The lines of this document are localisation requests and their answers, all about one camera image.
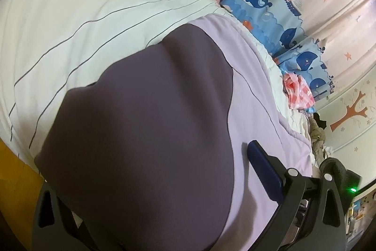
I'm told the small black garment by wardrobe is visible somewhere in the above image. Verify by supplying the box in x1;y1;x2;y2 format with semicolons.
313;112;327;129

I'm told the pink checkered plastic bag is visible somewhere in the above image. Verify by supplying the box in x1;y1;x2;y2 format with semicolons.
282;73;315;110

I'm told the white wardrobe with tree decal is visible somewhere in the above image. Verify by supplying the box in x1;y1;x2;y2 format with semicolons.
319;69;375;172

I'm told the white striped duvet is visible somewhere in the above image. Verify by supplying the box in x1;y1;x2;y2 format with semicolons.
1;0;310;177

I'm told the olive khaki garment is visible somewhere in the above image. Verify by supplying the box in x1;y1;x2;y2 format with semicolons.
309;117;326;165

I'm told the whale print pink curtain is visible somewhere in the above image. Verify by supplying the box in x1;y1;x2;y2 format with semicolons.
220;0;375;100

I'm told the lilac and purple jacket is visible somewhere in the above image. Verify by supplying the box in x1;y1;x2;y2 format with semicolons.
35;15;312;250

